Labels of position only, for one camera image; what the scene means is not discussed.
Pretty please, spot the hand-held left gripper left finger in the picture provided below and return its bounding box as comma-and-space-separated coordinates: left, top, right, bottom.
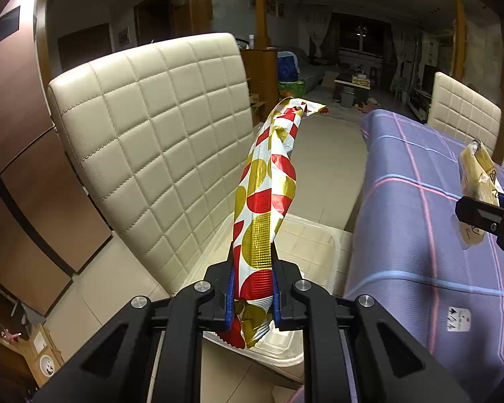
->
31, 249, 236, 403

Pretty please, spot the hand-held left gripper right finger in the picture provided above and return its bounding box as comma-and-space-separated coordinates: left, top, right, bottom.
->
271, 245, 473, 403

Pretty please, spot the yellow and white packet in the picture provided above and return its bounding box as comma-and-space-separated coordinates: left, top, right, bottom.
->
450, 139, 501, 251

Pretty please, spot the red and gold foil wrapper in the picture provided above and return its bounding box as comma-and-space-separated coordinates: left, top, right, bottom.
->
216, 96, 329, 350

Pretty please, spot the blue plaid tablecloth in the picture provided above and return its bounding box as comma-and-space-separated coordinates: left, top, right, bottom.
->
343, 109, 504, 389

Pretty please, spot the television stand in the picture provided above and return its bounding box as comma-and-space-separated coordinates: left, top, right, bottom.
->
407, 63, 438, 123

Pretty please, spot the patterned curtain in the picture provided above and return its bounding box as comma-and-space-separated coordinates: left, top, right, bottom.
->
304, 4, 333, 58
392, 23, 421, 90

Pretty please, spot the coffee table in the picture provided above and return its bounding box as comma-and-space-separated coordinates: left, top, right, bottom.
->
334, 72, 373, 108

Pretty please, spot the cardboard box with round print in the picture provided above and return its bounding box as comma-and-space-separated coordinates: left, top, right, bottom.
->
24, 323, 67, 388

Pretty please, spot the pile of cardboard boxes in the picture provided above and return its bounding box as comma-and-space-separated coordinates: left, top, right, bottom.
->
249, 91, 270, 123

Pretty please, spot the dark window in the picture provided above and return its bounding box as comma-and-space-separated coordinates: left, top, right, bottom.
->
332, 12, 394, 58

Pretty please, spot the green printed bag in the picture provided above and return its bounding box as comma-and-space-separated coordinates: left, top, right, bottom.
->
278, 81, 307, 98

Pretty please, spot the grey sofa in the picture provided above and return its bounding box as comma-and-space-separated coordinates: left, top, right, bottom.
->
277, 46, 327, 90

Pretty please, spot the blue bag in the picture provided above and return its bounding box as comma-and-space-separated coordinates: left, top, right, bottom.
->
277, 52, 300, 83

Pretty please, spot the wooden archway partition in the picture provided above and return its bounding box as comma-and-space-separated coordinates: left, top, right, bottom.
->
172, 0, 504, 143

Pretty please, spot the dark wooden door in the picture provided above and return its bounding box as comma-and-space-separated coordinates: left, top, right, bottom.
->
56, 21, 115, 75

